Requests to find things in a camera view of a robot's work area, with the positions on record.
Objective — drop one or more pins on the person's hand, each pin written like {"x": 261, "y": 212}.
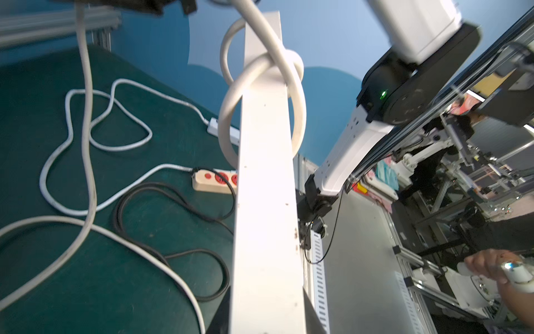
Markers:
{"x": 488, "y": 263}

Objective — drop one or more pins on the beige red socket power strip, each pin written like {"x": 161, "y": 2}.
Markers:
{"x": 208, "y": 181}

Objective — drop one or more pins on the white power strip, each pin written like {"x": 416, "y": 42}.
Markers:
{"x": 267, "y": 280}

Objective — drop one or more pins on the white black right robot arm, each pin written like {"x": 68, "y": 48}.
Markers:
{"x": 429, "y": 42}

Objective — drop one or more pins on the front aluminium rail base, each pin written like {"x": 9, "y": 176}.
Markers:
{"x": 353, "y": 278}

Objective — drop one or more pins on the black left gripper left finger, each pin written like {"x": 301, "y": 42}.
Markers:
{"x": 220, "y": 321}

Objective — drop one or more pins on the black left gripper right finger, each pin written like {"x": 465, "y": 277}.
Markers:
{"x": 312, "y": 322}

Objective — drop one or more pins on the horizontal aluminium frame rail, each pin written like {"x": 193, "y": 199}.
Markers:
{"x": 33, "y": 28}

